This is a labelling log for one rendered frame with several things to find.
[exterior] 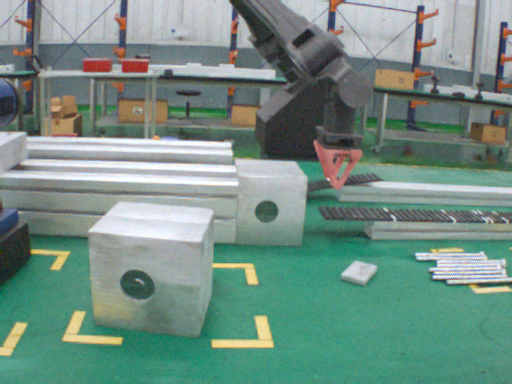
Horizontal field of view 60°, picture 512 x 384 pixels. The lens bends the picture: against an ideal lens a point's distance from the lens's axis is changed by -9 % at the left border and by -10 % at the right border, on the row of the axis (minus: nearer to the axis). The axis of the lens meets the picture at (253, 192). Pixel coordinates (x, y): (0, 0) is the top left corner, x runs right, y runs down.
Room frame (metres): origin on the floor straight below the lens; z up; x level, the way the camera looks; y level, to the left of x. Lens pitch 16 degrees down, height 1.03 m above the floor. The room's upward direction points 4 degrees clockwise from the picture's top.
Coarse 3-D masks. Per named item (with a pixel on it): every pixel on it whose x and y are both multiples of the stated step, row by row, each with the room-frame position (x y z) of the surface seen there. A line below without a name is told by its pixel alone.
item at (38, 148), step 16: (32, 144) 0.78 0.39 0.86; (48, 144) 0.78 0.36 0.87; (64, 144) 0.83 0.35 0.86; (80, 144) 0.84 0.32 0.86; (96, 144) 0.84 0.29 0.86; (112, 144) 0.84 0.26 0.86; (128, 144) 0.85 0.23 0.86; (144, 144) 0.85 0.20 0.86; (160, 144) 0.85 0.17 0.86; (176, 144) 0.86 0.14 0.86; (192, 144) 0.86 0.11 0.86; (208, 144) 0.86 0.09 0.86; (224, 144) 0.87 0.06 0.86; (80, 160) 0.78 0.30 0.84; (96, 160) 0.78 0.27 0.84; (112, 160) 0.78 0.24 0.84; (128, 160) 0.79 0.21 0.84; (144, 160) 0.79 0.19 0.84; (160, 160) 0.79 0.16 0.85; (176, 160) 0.79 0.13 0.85; (192, 160) 0.79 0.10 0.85; (208, 160) 0.79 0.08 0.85; (224, 160) 0.79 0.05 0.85
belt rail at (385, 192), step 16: (336, 192) 0.87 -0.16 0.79; (352, 192) 0.85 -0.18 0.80; (368, 192) 0.85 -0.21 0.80; (384, 192) 0.85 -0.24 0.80; (400, 192) 0.85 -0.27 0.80; (416, 192) 0.86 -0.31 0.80; (432, 192) 0.86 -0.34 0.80; (448, 192) 0.86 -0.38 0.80; (464, 192) 0.87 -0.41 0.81; (480, 192) 0.87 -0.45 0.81; (496, 192) 0.88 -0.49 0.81
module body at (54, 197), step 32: (32, 160) 0.66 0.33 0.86; (64, 160) 0.67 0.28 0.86; (0, 192) 0.57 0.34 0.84; (32, 192) 0.58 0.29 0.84; (64, 192) 0.59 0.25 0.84; (96, 192) 0.60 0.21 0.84; (128, 192) 0.60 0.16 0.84; (160, 192) 0.60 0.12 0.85; (192, 192) 0.60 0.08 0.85; (224, 192) 0.60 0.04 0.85; (32, 224) 0.58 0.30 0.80; (64, 224) 0.58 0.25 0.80; (224, 224) 0.60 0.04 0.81
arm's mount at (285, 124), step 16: (272, 96) 1.47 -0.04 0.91; (288, 96) 1.30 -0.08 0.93; (304, 96) 1.24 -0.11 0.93; (320, 96) 1.25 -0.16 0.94; (256, 112) 1.44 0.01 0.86; (272, 112) 1.27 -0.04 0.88; (288, 112) 1.24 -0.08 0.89; (304, 112) 1.24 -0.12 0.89; (320, 112) 1.25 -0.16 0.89; (256, 128) 1.44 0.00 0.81; (272, 128) 1.23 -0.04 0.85; (288, 128) 1.24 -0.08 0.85; (304, 128) 1.24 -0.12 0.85; (272, 144) 1.23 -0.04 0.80; (288, 144) 1.24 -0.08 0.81; (304, 144) 1.24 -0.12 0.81
